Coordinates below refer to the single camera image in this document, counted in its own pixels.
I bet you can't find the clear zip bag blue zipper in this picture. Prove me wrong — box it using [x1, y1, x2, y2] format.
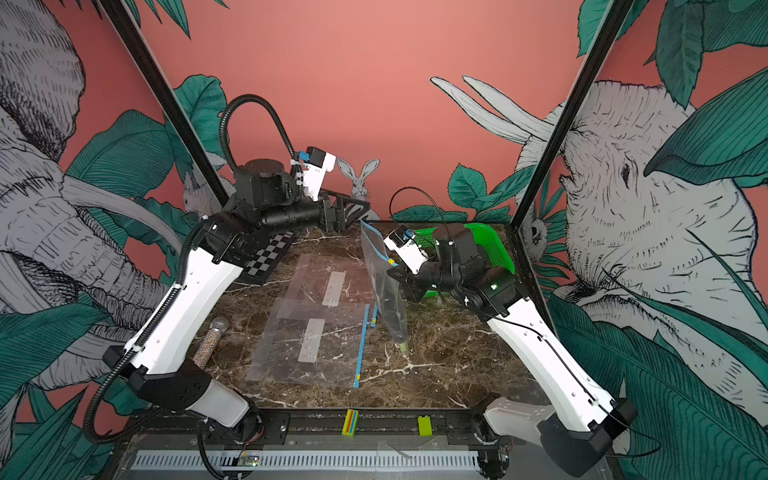
[360, 221, 408, 353]

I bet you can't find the dark purple eggplant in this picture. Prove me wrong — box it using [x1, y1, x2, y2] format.
[380, 272, 409, 354]

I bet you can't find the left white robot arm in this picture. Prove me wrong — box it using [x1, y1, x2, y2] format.
[104, 149, 369, 429]

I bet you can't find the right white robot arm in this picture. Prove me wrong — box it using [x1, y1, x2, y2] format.
[384, 223, 637, 477]

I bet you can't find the green plastic basket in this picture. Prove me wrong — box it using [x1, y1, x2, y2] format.
[411, 223, 517, 293]

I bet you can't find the black white checkerboard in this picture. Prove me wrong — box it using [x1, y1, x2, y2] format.
[238, 232, 296, 285]

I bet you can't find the green small block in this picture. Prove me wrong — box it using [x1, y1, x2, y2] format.
[417, 415, 433, 437]

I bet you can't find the striped colour block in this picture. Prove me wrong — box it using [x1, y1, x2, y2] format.
[341, 409, 359, 437]

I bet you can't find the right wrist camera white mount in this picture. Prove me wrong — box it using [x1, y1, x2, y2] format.
[384, 226, 428, 275]

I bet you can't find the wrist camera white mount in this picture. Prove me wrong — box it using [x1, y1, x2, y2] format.
[384, 226, 428, 275]
[291, 146, 337, 201]

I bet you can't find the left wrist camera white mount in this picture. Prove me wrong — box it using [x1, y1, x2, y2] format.
[291, 146, 337, 201]

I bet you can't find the right black frame post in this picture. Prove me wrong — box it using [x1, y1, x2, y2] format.
[510, 0, 633, 230]

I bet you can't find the black frame post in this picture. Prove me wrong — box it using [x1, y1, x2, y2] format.
[510, 0, 633, 230]
[98, 0, 229, 207]

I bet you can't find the left black frame post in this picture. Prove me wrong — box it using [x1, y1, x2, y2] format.
[98, 0, 229, 207]

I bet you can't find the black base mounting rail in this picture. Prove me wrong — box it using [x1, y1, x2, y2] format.
[119, 407, 607, 448]

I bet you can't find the left black corrugated cable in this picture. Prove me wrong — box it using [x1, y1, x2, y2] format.
[82, 93, 298, 444]

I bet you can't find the white perforated rail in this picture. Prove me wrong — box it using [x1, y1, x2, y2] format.
[130, 450, 480, 472]

